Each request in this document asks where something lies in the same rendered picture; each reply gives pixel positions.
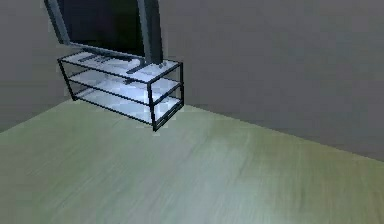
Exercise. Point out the black frame glass television stand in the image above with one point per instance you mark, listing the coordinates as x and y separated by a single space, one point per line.
126 90

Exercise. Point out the black television set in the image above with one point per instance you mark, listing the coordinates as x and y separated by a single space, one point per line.
100 23

